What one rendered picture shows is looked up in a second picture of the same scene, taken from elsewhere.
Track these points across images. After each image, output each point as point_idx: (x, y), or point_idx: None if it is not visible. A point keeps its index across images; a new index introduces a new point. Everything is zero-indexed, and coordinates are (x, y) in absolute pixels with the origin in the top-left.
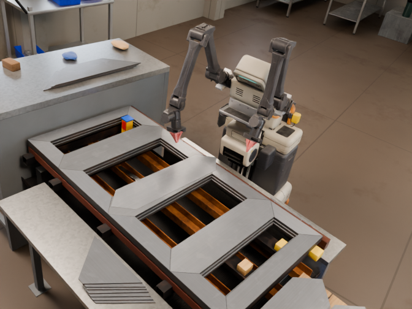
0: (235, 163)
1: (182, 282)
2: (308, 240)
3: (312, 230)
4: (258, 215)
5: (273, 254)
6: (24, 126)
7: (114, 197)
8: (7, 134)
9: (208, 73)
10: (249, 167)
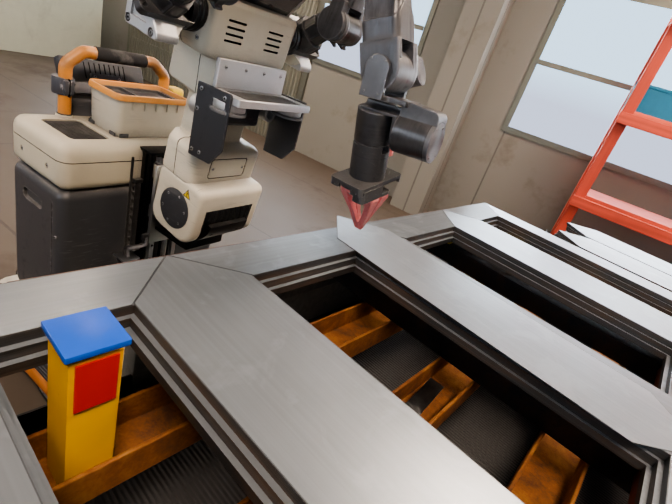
0: (206, 242)
1: None
2: (502, 213)
3: (480, 204)
4: (490, 231)
5: (547, 250)
6: None
7: (669, 448)
8: None
9: None
10: (174, 244)
